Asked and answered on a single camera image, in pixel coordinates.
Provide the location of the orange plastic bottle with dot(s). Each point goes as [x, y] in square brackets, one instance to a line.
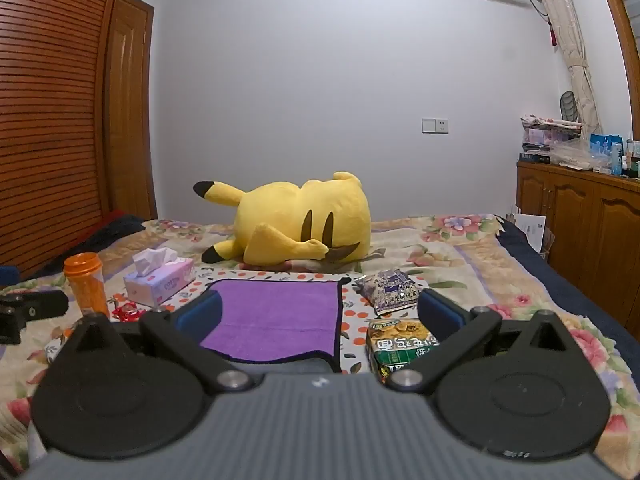
[87, 287]

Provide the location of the grey hand fan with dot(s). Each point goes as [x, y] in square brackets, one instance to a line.
[569, 106]

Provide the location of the beige curtain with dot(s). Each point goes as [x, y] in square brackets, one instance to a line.
[570, 45]

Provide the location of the clear plastic bag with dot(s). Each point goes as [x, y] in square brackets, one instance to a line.
[575, 155]

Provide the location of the red candy wrapper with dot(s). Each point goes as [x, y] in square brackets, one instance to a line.
[127, 312]

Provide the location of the clutter on cabinet top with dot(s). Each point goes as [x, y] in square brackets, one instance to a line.
[547, 132]

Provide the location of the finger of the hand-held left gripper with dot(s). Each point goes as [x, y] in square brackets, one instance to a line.
[35, 305]

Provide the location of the dark blue bed sheet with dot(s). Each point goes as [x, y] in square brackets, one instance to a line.
[575, 302]

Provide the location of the blue and white box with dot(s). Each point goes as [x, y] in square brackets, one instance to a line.
[605, 152]

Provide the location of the green snack packet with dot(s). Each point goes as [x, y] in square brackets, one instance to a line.
[395, 347]

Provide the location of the wooden cabinet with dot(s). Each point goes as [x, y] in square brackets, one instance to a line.
[585, 220]

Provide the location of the wooden window frame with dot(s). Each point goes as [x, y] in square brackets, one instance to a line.
[622, 15]

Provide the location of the wooden door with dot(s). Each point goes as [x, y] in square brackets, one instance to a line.
[130, 120]

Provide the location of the louvered wooden wardrobe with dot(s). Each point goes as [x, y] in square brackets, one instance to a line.
[50, 110]

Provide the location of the yellow plush toy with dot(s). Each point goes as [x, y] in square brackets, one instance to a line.
[290, 220]

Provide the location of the red tassel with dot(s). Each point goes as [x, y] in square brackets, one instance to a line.
[552, 36]

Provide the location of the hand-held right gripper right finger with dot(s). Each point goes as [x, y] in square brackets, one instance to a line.
[440, 316]

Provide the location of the pink tissue box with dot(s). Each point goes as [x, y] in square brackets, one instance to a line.
[162, 285]

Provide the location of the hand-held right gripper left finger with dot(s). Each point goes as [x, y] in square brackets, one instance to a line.
[199, 316]

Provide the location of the white wall socket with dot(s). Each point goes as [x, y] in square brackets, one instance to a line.
[435, 125]

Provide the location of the purple towel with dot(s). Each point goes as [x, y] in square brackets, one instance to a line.
[280, 315]

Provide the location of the cardboard box with papers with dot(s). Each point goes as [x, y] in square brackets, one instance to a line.
[532, 232]

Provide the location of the group of small bottles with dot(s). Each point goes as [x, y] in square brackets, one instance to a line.
[631, 160]

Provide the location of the dark blanket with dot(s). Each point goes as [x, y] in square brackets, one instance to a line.
[115, 227]

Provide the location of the purple snack packet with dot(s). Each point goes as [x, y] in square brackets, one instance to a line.
[392, 290]

